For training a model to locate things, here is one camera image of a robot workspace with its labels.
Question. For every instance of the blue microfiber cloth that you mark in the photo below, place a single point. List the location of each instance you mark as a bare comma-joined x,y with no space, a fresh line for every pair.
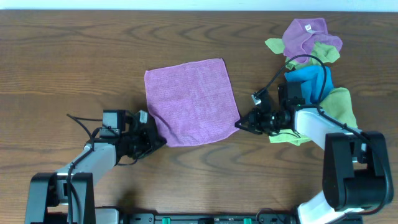
311,80

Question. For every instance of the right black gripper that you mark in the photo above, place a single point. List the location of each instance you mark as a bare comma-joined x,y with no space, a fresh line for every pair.
254,117

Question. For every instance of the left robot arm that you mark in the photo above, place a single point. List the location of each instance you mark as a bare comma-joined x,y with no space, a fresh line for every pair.
67,195

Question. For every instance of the small green microfiber cloth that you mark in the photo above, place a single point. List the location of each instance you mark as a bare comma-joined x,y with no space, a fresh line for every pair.
326,53

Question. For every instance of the pink purple microfiber cloth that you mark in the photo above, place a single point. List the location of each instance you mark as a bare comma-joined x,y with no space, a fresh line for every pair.
192,103

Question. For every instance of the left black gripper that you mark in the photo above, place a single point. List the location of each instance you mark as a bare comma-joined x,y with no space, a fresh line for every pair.
148,134

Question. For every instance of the large green microfiber cloth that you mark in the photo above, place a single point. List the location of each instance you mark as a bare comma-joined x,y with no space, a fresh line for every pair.
337,105

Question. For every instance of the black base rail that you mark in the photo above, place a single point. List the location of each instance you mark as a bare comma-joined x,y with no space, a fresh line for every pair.
202,219

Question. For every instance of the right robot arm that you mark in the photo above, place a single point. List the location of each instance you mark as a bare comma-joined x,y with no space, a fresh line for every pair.
357,177

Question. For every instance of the purple cloth with tag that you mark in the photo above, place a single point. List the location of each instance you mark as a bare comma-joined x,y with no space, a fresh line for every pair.
302,34

